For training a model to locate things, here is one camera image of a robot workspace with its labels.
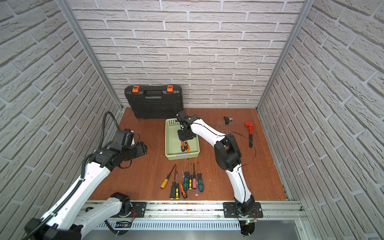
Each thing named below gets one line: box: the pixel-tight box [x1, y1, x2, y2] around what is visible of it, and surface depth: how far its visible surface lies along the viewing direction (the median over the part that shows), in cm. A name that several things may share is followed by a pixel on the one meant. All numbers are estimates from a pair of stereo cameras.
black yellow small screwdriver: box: [175, 170, 180, 200], surface depth 80 cm
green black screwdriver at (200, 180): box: [197, 162, 204, 193], surface depth 83 cm
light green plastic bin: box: [164, 118, 200, 161], surface depth 99 cm
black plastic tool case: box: [124, 85, 184, 120], surface depth 96 cm
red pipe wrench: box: [244, 121, 253, 148], surface depth 108 cm
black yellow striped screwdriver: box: [170, 165, 177, 200], surface depth 80 cm
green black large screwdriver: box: [183, 158, 190, 198], surface depth 82 cm
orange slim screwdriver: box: [176, 170, 187, 199], surface depth 79 cm
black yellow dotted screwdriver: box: [188, 163, 193, 190], surface depth 83 cm
